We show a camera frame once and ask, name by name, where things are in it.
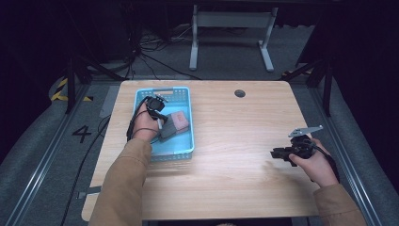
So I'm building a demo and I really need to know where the person's left hand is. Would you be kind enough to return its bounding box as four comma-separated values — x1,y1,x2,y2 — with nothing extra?
132,102,161,142

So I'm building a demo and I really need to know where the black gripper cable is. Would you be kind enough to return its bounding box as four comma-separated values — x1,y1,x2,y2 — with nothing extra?
125,95,163,143
309,139,342,184

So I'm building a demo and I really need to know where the small grey tape piece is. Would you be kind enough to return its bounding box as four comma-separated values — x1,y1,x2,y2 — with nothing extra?
76,185,104,201

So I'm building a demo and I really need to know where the black metal stand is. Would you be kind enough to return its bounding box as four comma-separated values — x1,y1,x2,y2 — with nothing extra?
64,55,126,115
280,57,334,118

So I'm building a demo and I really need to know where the long black floor cable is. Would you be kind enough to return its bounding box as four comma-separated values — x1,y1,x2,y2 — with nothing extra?
59,115,112,226

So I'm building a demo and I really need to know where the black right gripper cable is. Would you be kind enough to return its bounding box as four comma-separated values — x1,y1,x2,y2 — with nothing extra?
309,139,342,184

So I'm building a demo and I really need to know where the aluminium floor rail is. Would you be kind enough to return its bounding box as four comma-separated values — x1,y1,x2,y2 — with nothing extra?
309,87,383,226
4,83,92,226

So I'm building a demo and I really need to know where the tangle of black floor cables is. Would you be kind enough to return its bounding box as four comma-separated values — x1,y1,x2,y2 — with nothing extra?
123,23,202,81

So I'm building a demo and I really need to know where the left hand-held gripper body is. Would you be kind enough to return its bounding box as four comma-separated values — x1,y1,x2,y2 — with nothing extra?
146,93,169,121

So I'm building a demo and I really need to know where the light blue plastic basket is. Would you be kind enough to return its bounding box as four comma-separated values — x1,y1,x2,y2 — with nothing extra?
133,86,196,163

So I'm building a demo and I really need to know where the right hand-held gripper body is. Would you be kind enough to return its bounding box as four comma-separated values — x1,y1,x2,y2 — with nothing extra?
287,124,325,160

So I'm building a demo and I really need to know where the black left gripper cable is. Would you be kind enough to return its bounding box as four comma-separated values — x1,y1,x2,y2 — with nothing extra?
125,95,163,143

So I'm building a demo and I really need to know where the person's right hand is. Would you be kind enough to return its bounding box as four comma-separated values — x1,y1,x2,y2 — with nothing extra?
288,137,340,189

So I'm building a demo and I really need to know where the yellow black hazard tape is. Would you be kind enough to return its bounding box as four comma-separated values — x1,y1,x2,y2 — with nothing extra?
50,77,94,103

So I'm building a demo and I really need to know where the white metal desk frame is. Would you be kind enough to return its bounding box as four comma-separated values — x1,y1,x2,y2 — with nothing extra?
188,4,279,73

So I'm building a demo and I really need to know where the long grey tape strip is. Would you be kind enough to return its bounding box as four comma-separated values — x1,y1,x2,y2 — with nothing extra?
99,85,121,119

